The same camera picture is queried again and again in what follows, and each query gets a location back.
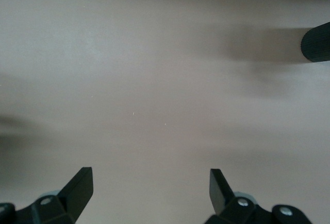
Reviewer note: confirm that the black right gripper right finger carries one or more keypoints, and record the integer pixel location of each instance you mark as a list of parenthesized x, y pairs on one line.
[(224, 198)]

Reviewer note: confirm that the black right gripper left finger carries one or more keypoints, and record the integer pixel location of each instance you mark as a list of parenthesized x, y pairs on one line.
[(74, 195)]

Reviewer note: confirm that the black ribbed cylinder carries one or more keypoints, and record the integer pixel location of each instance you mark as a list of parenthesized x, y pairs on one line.
[(317, 43)]

